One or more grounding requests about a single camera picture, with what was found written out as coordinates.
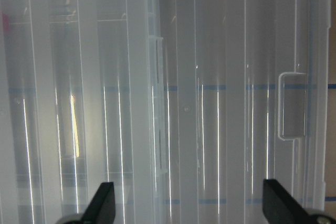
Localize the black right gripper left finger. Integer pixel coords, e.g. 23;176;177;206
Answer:
59;182;116;223

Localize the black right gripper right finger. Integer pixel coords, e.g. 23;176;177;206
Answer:
262;179;335;224

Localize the clear plastic box lid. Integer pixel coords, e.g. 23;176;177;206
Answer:
159;0;331;223

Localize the clear plastic storage box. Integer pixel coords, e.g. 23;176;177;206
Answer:
1;0;166;223

